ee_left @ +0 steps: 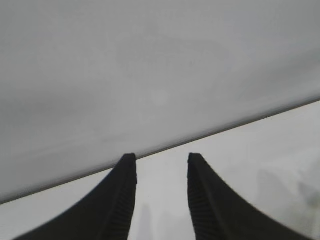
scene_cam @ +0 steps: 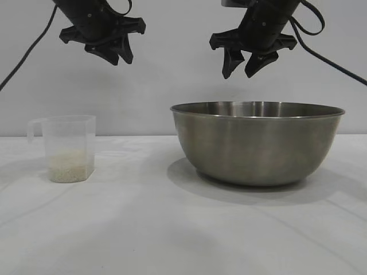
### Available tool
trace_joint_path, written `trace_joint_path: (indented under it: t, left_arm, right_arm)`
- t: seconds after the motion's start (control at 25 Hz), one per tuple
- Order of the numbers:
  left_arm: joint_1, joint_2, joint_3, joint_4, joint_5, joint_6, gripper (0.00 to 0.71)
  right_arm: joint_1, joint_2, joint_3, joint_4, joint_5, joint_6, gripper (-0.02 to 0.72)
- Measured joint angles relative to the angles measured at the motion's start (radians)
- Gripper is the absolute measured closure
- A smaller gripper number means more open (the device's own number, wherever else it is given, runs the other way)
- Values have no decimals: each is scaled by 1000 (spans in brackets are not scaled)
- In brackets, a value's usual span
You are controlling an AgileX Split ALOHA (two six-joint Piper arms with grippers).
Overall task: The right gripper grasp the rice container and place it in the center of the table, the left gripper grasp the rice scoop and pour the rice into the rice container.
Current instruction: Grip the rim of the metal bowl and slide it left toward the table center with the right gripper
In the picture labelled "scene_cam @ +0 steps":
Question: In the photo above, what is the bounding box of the long black left arm cable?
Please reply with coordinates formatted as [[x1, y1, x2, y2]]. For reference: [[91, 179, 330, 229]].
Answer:
[[0, 4, 58, 92]]

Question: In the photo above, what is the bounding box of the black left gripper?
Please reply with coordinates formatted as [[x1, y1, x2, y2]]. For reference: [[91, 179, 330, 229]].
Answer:
[[53, 0, 146, 66]]

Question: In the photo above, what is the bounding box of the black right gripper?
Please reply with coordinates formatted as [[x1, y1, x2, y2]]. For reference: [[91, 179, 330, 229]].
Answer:
[[209, 0, 298, 79]]

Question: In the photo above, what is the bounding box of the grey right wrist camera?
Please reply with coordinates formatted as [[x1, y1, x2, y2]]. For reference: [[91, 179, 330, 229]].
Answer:
[[221, 0, 255, 7]]

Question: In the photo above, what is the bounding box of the long black arm cable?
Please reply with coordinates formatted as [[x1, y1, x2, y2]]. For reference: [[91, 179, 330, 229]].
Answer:
[[290, 17, 367, 87], [0, 4, 58, 92]]

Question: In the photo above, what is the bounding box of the white tablecloth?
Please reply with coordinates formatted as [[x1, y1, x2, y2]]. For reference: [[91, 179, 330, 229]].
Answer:
[[0, 134, 367, 275]]

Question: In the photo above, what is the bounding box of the long black right arm cable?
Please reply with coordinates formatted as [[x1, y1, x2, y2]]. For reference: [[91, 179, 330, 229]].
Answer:
[[290, 17, 367, 87]]

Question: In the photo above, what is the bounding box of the black left gripper cable loop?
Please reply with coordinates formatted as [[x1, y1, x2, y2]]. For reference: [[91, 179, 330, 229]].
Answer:
[[113, 0, 133, 15]]

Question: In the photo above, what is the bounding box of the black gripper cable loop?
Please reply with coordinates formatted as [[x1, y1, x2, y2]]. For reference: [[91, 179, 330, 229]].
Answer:
[[291, 0, 327, 37], [113, 0, 133, 15]]

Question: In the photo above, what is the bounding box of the stainless steel bowl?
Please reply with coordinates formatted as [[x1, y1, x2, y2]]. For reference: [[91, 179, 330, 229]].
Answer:
[[169, 100, 346, 187]]

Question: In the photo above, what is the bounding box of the black right gripper cable loop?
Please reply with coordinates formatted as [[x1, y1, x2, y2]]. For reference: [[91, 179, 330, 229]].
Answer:
[[291, 0, 327, 37]]

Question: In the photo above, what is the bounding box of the white rice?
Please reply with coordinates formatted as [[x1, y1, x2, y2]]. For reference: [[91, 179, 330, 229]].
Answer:
[[48, 148, 95, 182]]

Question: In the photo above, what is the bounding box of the clear plastic measuring cup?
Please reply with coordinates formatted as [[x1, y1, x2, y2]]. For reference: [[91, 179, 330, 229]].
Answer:
[[27, 115, 97, 183]]

